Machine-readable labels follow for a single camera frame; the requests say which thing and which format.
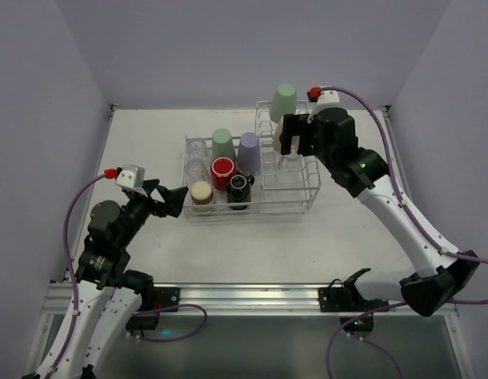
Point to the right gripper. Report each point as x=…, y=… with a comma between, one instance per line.
x=307, y=132

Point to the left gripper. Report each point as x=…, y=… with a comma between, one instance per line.
x=150, y=197

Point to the light green cup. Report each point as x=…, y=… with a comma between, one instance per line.
x=284, y=102

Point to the clear glass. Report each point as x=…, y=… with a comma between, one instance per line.
x=289, y=163
x=195, y=171
x=196, y=148

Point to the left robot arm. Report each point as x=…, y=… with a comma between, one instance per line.
x=105, y=293

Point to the green cup in low rack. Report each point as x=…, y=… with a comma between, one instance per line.
x=222, y=144

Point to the cream and brown cup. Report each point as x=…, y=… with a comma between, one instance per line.
x=202, y=196

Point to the purple cup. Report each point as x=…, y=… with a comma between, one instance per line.
x=248, y=158

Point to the red mug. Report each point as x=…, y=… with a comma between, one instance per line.
x=222, y=170

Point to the black mug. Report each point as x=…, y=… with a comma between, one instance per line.
x=238, y=191

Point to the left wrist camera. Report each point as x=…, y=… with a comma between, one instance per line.
x=131, y=178

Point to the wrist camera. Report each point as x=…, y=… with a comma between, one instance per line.
x=131, y=178
x=321, y=100

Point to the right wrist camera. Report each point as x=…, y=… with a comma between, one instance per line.
x=321, y=100

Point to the low white wire rack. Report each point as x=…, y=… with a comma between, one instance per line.
x=220, y=206

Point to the tall white wire rack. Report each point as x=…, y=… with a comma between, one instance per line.
x=282, y=192

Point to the aluminium mounting rail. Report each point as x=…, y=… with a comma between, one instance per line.
x=231, y=299

